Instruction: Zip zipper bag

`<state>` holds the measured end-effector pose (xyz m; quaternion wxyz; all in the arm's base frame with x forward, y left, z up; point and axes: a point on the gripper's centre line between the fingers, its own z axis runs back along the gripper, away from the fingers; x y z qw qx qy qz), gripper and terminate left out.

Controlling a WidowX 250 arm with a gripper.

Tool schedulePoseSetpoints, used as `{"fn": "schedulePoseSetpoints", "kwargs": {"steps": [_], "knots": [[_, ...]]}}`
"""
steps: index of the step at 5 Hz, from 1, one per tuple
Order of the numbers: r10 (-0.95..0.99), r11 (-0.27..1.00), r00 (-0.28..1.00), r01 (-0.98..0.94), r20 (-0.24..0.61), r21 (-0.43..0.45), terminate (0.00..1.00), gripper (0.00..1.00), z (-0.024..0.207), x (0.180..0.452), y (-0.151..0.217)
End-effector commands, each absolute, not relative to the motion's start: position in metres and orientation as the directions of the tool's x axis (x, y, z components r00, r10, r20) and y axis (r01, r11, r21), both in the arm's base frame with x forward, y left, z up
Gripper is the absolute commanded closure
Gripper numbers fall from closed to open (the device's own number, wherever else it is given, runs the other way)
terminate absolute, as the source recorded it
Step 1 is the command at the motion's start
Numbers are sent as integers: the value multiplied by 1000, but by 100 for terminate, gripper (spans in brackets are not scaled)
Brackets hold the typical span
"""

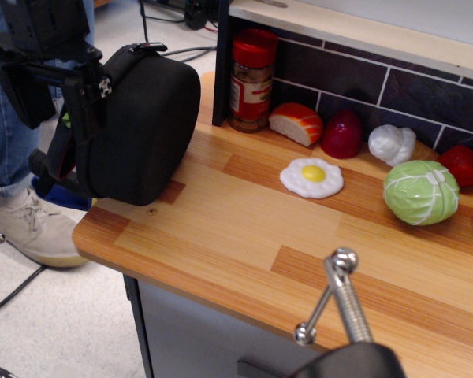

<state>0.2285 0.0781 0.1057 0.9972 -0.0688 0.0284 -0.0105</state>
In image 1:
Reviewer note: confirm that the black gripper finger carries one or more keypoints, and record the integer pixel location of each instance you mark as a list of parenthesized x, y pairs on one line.
[(84, 101)]

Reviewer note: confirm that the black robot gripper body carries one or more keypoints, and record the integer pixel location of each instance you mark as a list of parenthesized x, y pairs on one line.
[(45, 41)]

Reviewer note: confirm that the black zipper case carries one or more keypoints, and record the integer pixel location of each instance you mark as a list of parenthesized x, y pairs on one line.
[(148, 122)]

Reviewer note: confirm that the green zipper pull tab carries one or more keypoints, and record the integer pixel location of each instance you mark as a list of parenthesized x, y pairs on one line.
[(66, 120)]

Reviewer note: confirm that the blue jeans leg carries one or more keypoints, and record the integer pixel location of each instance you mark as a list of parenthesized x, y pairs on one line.
[(17, 141)]

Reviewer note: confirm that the blue clamp holding case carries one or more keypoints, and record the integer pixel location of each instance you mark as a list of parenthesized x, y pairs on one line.
[(66, 192)]

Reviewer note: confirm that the black device on floor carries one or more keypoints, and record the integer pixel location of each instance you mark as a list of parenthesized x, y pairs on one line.
[(198, 13)]

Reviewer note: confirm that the beige sneaker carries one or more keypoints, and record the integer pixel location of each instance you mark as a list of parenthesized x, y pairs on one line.
[(39, 230)]

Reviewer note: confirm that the red-lidded spice jar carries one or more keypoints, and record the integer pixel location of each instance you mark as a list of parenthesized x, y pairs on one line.
[(253, 54)]

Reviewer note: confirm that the toy salmon sushi piece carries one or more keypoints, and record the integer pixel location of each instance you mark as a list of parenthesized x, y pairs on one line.
[(297, 122)]

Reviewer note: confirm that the toy fried egg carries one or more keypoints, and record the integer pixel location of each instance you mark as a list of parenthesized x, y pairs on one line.
[(312, 178)]

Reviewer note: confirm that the grey cabinet under table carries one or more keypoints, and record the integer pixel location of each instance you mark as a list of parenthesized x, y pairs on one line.
[(179, 337)]

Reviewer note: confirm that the toy red onion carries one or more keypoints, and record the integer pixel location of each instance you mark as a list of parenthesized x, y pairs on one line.
[(343, 135)]

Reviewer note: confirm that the wooden shelf with tile back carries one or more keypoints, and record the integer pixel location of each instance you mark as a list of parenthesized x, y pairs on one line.
[(331, 62)]

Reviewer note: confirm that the toy white garlic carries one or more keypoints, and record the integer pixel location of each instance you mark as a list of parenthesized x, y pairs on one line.
[(391, 144)]

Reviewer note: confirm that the toy green cabbage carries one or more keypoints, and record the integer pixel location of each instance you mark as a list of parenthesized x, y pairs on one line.
[(421, 193)]

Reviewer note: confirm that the black clamp body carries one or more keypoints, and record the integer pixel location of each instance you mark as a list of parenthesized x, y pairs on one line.
[(354, 360)]

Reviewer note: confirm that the metal clamp screw handle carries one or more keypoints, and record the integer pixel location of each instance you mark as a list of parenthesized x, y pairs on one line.
[(339, 267)]

